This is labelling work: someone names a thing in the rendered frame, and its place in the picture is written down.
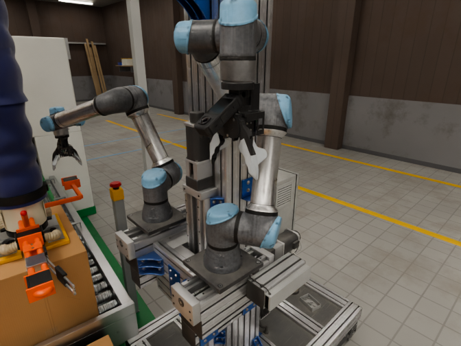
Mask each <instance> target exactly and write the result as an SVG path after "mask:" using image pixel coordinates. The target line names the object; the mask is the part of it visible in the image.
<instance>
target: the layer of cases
mask: <svg viewBox="0 0 461 346"><path fill-rule="evenodd" d="M87 346H114V345H113V343H112V341H111V339H110V337H109V335H106V336H104V337H102V338H100V339H98V340H96V341H94V342H92V343H91V344H89V345H87Z"/></svg>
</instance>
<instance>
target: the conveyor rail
mask: <svg viewBox="0 0 461 346"><path fill-rule="evenodd" d="M49 178H54V180H55V183H54V180H50V183H51V184H52V187H54V190H55V191H56V193H57V195H58V197H62V196H65V197H66V198H68V197H67V195H66V194H65V192H64V190H63V189H62V188H61V186H60V184H59V182H58V181H57V179H56V178H55V176H49ZM62 205H64V208H65V209H66V211H67V213H68V215H69V217H70V218H71V221H73V222H77V221H80V222H81V225H82V228H81V227H80V223H79V224H75V225H74V226H75V228H76V230H77V231H78V233H79V235H80V236H81V239H82V241H84V245H85V247H86V248H87V251H88V253H90V255H91V259H93V261H94V262H95V266H96V267H97V268H98V269H99V270H98V271H99V274H100V273H101V274H102V277H103V281H105V282H106V284H107V288H108V290H110V291H111V292H112V296H113V299H115V300H116V302H117V306H120V305H123V304H125V303H127V302H129V301H131V298H130V297H129V295H128V293H127V292H126V290H125V288H124V287H123V286H122V284H121V282H120V281H119V279H118V277H117V276H116V274H115V272H114V271H113V269H112V268H111V266H110V264H109V263H108V261H107V260H106V258H105V257H104V255H103V253H102V252H101V250H100V249H99V247H98V245H97V243H96V242H95V241H94V239H93V237H92V235H91V234H90V232H89V231H88V229H87V228H86V226H85V224H84V223H83V221H82V219H81V218H80V216H79V215H78V213H77V211H76V210H75V208H74V206H73V205H72V204H71V202H70V203H65V204H62Z"/></svg>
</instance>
